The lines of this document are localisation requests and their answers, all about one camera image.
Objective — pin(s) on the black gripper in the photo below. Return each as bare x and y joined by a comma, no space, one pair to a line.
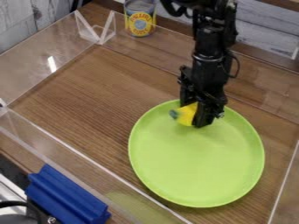
203,80

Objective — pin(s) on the yellow toy banana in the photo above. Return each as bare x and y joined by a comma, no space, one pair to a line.
184,114

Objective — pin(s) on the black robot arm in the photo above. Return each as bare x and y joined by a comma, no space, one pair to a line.
213,26

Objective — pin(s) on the green round plate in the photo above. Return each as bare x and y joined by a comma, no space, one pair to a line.
196,167

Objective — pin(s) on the yellow labelled tin can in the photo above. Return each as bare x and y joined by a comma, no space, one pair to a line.
140,15

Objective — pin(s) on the clear acrylic front barrier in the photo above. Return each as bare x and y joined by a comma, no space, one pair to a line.
32,148

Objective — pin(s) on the blue plastic clamp block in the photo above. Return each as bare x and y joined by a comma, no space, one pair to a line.
64,199

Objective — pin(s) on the clear acrylic corner bracket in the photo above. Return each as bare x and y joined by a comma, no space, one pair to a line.
95,33

